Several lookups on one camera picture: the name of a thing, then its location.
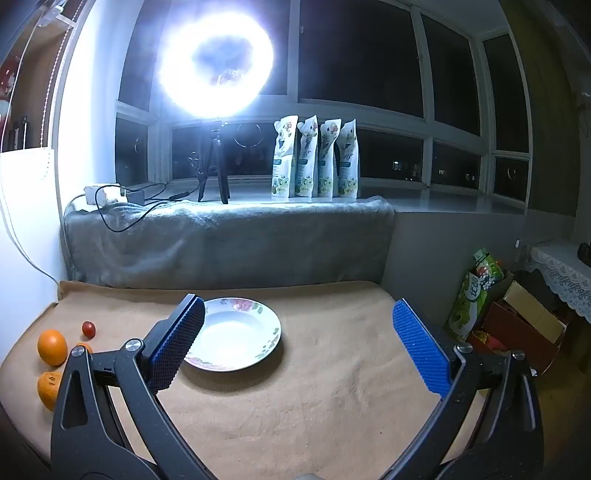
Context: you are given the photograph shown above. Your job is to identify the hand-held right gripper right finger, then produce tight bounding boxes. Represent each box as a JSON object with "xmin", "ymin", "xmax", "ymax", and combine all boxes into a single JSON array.
[{"xmin": 379, "ymin": 298, "xmax": 543, "ymax": 480}]

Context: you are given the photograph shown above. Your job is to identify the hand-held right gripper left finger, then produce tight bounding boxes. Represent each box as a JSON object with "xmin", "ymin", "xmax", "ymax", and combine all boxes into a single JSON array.
[{"xmin": 51, "ymin": 294, "xmax": 218, "ymax": 480}]

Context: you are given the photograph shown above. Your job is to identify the floral white plate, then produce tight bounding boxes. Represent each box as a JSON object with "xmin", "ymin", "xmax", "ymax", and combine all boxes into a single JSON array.
[{"xmin": 183, "ymin": 298, "xmax": 282, "ymax": 372}]

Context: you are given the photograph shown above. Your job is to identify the speckled orange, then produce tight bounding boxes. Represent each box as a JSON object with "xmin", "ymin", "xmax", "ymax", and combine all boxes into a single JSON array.
[{"xmin": 37, "ymin": 370, "xmax": 63, "ymax": 411}]

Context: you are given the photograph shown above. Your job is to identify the green printed bag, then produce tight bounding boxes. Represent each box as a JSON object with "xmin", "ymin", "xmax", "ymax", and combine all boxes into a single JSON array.
[{"xmin": 448, "ymin": 248, "xmax": 506, "ymax": 342}]

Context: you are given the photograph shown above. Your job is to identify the grey blanket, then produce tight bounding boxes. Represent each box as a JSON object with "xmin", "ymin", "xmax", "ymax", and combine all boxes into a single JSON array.
[{"xmin": 64, "ymin": 196, "xmax": 395, "ymax": 289}]

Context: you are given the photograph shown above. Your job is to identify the cardboard box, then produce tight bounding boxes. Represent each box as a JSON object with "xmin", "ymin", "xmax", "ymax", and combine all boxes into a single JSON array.
[{"xmin": 468, "ymin": 272, "xmax": 568, "ymax": 370}]

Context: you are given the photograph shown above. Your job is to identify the smooth orange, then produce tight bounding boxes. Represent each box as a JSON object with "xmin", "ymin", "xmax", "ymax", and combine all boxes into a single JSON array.
[{"xmin": 37, "ymin": 329, "xmax": 68, "ymax": 367}]

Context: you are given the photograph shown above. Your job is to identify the white lace tablecloth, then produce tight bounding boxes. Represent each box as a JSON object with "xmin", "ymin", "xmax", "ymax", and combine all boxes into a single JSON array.
[{"xmin": 529, "ymin": 240, "xmax": 591, "ymax": 324}]

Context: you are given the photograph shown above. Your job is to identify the black tripod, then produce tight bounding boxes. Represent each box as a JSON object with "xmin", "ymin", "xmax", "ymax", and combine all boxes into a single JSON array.
[{"xmin": 196, "ymin": 119, "xmax": 232, "ymax": 205}]

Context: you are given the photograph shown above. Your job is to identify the white power strip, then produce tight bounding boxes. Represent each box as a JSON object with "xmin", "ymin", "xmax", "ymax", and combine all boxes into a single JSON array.
[{"xmin": 84, "ymin": 184, "xmax": 126, "ymax": 206}]

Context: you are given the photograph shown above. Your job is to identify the white refill pouch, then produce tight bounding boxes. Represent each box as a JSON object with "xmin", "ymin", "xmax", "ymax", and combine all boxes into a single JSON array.
[
  {"xmin": 295, "ymin": 115, "xmax": 320, "ymax": 199},
  {"xmin": 318, "ymin": 119, "xmax": 342, "ymax": 199},
  {"xmin": 271, "ymin": 115, "xmax": 298, "ymax": 200},
  {"xmin": 337, "ymin": 117, "xmax": 360, "ymax": 200}
]

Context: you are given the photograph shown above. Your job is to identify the white cable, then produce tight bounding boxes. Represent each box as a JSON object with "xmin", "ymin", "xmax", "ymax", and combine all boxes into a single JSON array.
[{"xmin": 0, "ymin": 180, "xmax": 60, "ymax": 283}]

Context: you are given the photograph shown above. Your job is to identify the ring light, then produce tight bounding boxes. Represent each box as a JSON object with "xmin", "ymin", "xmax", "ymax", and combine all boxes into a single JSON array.
[{"xmin": 157, "ymin": 0, "xmax": 277, "ymax": 118}]

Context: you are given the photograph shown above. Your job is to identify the white window frame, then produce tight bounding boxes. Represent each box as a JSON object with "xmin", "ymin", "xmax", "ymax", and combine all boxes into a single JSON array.
[{"xmin": 113, "ymin": 0, "xmax": 532, "ymax": 204}]

